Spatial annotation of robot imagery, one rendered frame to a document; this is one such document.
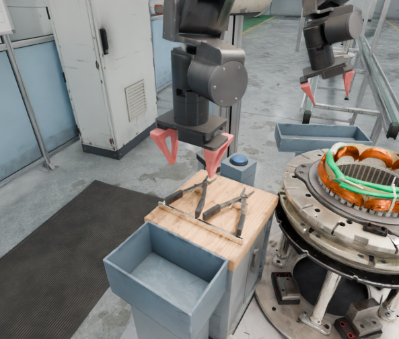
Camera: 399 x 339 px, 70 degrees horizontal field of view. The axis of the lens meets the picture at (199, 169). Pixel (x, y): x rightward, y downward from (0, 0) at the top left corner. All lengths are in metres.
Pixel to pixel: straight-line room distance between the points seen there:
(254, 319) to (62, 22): 2.44
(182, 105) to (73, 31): 2.24
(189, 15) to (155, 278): 0.43
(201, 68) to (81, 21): 2.22
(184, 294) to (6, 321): 1.44
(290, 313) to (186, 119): 0.51
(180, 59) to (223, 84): 0.09
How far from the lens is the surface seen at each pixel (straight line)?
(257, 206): 0.58
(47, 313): 1.82
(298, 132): 0.96
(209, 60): 0.37
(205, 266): 0.52
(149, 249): 0.58
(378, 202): 0.56
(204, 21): 0.42
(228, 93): 0.37
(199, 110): 0.44
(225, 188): 0.61
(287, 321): 0.75
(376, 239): 0.54
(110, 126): 2.72
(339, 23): 0.77
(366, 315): 0.76
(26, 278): 2.02
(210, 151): 0.43
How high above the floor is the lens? 1.43
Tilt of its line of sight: 33 degrees down
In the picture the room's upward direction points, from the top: straight up
